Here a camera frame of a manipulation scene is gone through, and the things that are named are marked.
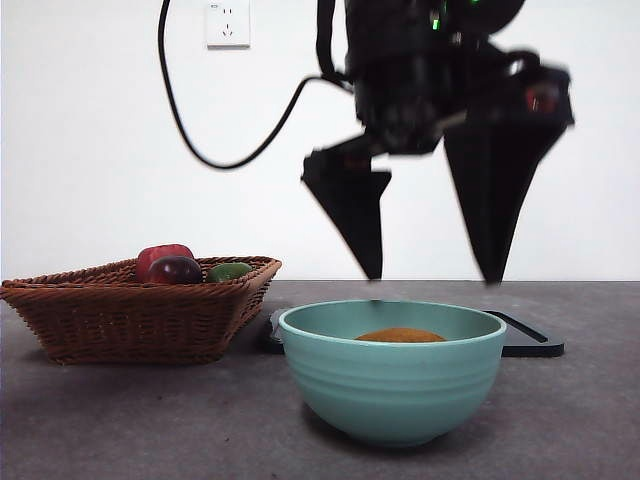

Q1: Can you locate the orange-brown oval fruit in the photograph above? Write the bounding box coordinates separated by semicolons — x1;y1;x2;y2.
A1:
353;327;447;344

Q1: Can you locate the teal ribbed bowl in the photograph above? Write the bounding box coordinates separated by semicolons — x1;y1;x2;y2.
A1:
277;298;508;448

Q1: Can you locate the green fruit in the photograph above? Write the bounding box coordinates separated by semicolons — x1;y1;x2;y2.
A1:
205;262;255;285

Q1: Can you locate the black rectangular tray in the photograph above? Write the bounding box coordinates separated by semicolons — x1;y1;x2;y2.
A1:
257;308;566;359

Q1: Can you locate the dark purple round fruit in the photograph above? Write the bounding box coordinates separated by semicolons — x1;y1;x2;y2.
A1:
148;255;205;286

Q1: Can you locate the red apple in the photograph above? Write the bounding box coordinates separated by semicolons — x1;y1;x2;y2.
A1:
135;243;196;282

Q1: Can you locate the brown wicker basket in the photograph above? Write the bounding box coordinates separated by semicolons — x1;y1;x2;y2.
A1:
0;255;284;366

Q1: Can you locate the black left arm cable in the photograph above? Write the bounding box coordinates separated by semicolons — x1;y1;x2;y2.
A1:
157;0;351;172

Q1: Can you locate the white wall socket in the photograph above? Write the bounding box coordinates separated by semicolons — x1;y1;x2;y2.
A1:
206;2;252;50

